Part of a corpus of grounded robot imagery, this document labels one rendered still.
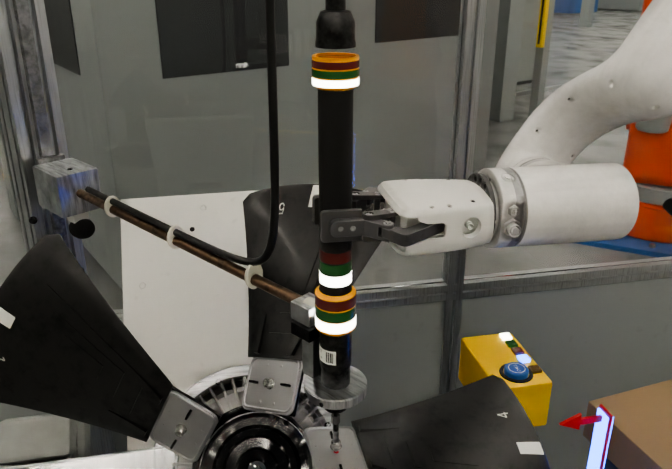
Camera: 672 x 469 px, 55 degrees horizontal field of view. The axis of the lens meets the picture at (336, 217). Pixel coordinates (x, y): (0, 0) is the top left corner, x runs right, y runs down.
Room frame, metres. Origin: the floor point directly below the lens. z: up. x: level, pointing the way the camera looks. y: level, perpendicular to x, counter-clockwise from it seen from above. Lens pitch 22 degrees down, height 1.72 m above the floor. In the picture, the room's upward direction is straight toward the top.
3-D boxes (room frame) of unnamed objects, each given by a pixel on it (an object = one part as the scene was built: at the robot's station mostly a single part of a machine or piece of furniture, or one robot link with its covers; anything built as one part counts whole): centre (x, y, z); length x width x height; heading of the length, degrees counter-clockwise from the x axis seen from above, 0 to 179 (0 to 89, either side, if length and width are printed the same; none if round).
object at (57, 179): (1.03, 0.45, 1.37); 0.10 x 0.07 x 0.08; 46
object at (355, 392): (0.61, 0.01, 1.32); 0.09 x 0.07 x 0.10; 46
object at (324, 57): (0.60, 0.00, 1.63); 0.04 x 0.04 x 0.03
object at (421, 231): (0.58, -0.08, 1.48); 0.08 x 0.06 x 0.01; 161
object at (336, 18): (0.60, 0.00, 1.48); 0.04 x 0.04 x 0.46
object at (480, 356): (0.96, -0.29, 1.02); 0.16 x 0.10 x 0.11; 11
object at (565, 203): (0.66, -0.25, 1.48); 0.13 x 0.09 x 0.08; 102
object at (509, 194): (0.64, -0.17, 1.48); 0.09 x 0.03 x 0.08; 12
